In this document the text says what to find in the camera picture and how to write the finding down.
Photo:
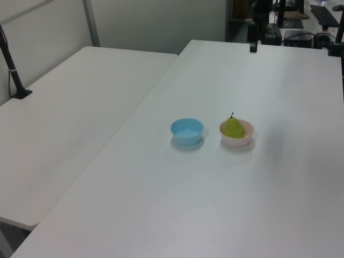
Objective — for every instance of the white side table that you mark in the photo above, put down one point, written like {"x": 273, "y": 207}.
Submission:
{"x": 67, "y": 121}

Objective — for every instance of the black electronics box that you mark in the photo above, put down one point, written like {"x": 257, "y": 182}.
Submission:
{"x": 298, "y": 39}

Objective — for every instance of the black monitor stand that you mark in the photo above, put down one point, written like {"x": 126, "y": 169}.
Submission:
{"x": 291, "y": 23}

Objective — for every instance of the black computer mouse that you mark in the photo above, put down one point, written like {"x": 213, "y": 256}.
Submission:
{"x": 336, "y": 8}

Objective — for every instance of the grey aluminium partition post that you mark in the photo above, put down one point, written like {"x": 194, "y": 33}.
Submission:
{"x": 91, "y": 24}

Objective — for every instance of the green pear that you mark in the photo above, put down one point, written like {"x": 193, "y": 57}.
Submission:
{"x": 234, "y": 130}

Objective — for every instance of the pink plastic bowl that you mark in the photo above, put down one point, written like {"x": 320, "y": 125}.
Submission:
{"x": 236, "y": 142}

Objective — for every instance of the black camera pole with clamp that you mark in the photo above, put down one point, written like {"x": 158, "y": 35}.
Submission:
{"x": 339, "y": 35}

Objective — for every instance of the black camera pole with base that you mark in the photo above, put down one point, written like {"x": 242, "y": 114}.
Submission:
{"x": 16, "y": 80}

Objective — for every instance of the blue plastic bowl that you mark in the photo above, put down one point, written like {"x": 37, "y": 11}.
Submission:
{"x": 186, "y": 138}

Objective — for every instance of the black stand with clamp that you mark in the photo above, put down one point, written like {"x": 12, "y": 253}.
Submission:
{"x": 253, "y": 37}

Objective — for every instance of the black keyboard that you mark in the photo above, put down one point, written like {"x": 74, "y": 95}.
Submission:
{"x": 325, "y": 14}

